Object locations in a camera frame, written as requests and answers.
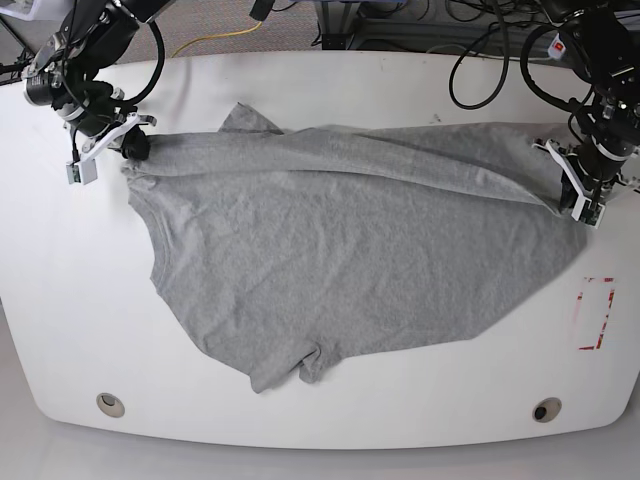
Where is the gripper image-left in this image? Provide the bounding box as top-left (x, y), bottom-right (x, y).
top-left (62, 87), bottom-right (157, 163)

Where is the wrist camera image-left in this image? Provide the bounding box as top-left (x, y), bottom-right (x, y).
top-left (65, 159), bottom-right (98, 185)

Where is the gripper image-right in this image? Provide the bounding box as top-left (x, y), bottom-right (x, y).
top-left (532, 137), bottom-right (639, 214)

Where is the red tape rectangle marking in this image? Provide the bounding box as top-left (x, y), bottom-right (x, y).
top-left (572, 277), bottom-right (616, 351)

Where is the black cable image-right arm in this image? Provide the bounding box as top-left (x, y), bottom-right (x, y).
top-left (448, 17), bottom-right (512, 111)

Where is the white power strip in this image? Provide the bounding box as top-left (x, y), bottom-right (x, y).
top-left (547, 31), bottom-right (570, 61)

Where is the table cable grommet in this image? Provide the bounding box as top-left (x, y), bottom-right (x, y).
top-left (96, 393), bottom-right (125, 418)
top-left (532, 397), bottom-right (562, 423)

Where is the right table cable grommet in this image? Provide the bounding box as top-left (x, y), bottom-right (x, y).
top-left (532, 397), bottom-right (562, 423)

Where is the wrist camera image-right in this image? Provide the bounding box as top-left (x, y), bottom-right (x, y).
top-left (571, 197), bottom-right (605, 229)

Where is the grey T-shirt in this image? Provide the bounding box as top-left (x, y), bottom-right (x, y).
top-left (122, 104), bottom-right (588, 393)

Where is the left table cable grommet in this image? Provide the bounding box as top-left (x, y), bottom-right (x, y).
top-left (96, 393), bottom-right (125, 418)

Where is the yellow cable on floor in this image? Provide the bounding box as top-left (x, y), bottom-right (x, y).
top-left (172, 13), bottom-right (261, 59)

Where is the aluminium frame base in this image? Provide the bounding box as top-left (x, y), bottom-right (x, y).
top-left (312, 1), bottom-right (432, 51)

